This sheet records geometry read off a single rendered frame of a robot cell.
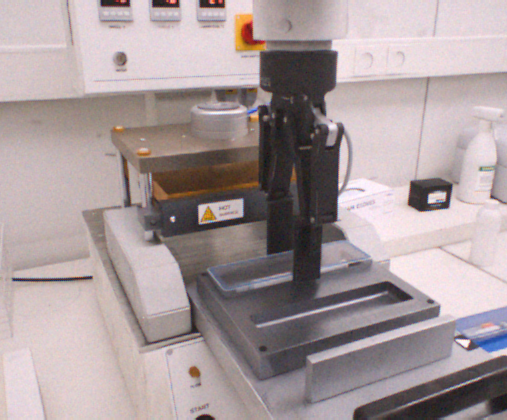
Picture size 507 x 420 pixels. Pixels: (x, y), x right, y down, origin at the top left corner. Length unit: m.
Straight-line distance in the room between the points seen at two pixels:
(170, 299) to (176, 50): 0.41
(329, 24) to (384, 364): 0.30
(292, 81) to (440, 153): 1.22
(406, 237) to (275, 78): 0.78
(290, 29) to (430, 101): 1.15
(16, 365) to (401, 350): 0.49
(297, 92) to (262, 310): 0.21
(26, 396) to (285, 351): 0.36
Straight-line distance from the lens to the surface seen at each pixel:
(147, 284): 0.57
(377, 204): 1.26
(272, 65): 0.48
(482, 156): 1.44
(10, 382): 0.73
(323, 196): 0.48
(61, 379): 0.86
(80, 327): 0.97
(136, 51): 0.81
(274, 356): 0.45
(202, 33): 0.83
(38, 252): 1.23
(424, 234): 1.24
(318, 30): 0.47
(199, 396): 0.60
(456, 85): 1.65
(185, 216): 0.62
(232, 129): 0.68
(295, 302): 0.51
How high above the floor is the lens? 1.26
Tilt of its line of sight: 21 degrees down
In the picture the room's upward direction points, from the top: straight up
